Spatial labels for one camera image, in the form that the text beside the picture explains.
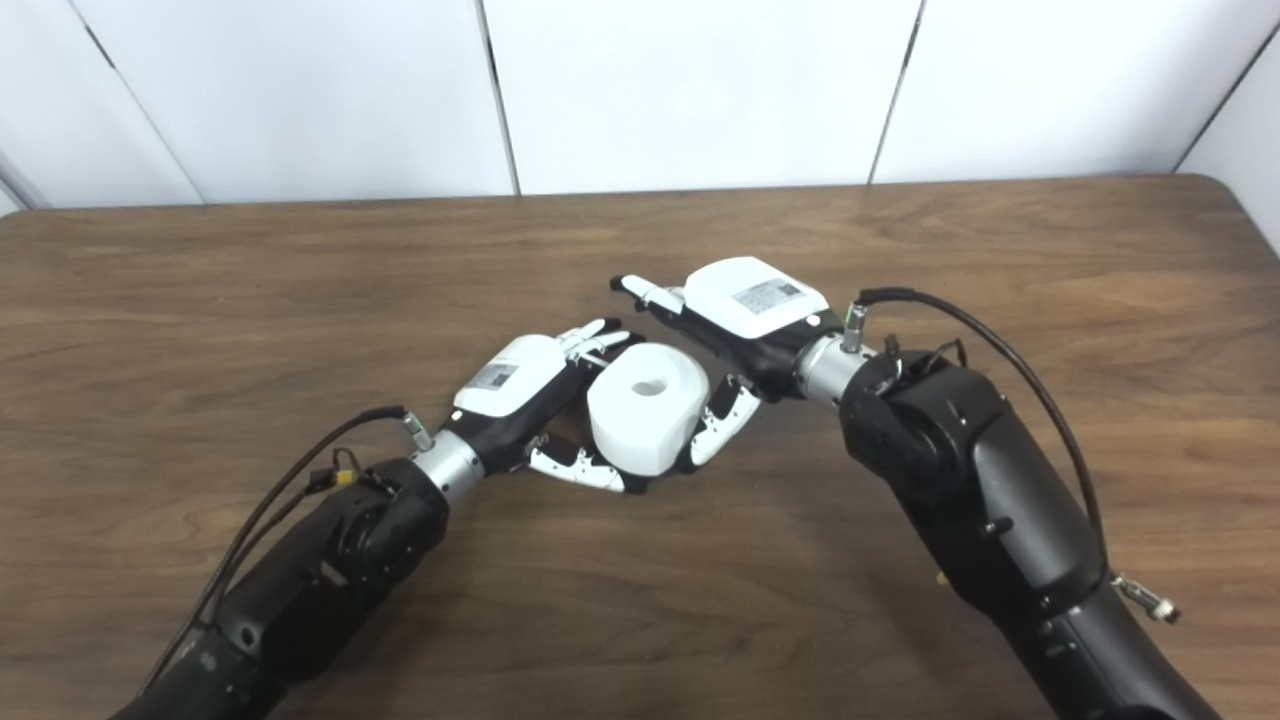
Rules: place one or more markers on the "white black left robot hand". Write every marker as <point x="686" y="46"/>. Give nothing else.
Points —
<point x="510" y="380"/>

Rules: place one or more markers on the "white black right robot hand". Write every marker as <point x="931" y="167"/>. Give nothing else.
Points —
<point x="750" y="295"/>

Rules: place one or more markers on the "round white piece with hole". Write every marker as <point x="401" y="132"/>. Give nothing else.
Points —
<point x="640" y="430"/>

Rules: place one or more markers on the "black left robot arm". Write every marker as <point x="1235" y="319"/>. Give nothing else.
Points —
<point x="330" y="570"/>

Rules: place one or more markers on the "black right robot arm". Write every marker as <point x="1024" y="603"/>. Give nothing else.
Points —
<point x="960" y="480"/>

